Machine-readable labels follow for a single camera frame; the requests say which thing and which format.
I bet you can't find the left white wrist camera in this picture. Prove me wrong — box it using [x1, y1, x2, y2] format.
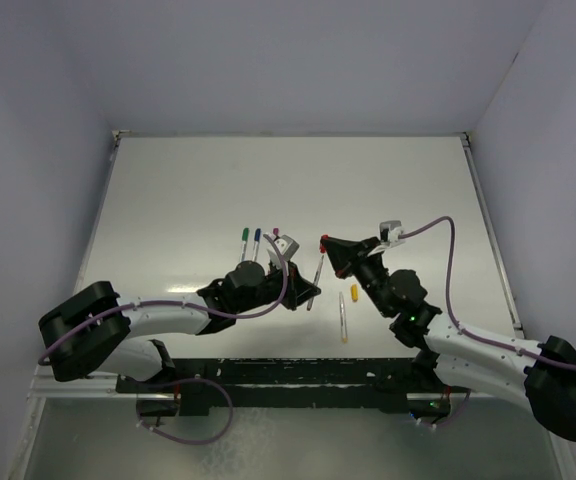
[267, 233, 300, 266]

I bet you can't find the blue marker pen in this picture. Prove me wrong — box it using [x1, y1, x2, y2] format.
[252, 228, 262, 262]

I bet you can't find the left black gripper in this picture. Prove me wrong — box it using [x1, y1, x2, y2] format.
[235, 258, 319, 314]

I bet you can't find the yellow marker pen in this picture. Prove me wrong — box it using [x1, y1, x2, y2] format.
[338, 291, 348, 344]

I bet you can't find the red pen cap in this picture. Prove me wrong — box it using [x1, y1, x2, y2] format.
[319, 234, 329, 253]

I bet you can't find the left aluminium rail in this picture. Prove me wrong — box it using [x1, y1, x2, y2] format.
[26, 369, 119, 400]

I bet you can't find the yellow pen cap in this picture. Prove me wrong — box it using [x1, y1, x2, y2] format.
[350, 284, 359, 303]

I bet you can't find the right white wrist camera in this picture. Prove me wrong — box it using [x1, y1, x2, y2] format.
[379, 220, 405, 247]

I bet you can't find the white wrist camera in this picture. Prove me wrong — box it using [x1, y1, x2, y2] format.
[267, 233, 300, 266]
[379, 220, 405, 247]

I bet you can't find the green marker pen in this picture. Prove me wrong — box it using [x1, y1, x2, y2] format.
[239, 227, 250, 262]

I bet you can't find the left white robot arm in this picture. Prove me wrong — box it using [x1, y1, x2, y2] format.
[38, 261, 321, 392]

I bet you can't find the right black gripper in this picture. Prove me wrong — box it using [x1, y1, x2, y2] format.
[322, 236, 392, 317]

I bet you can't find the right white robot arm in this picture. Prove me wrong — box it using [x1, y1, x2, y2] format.
[321, 236, 576, 442]

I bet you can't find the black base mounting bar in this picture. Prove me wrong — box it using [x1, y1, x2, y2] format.
[116, 354, 452, 417]

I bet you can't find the red marker pen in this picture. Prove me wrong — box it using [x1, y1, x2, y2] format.
[307, 253, 325, 311]

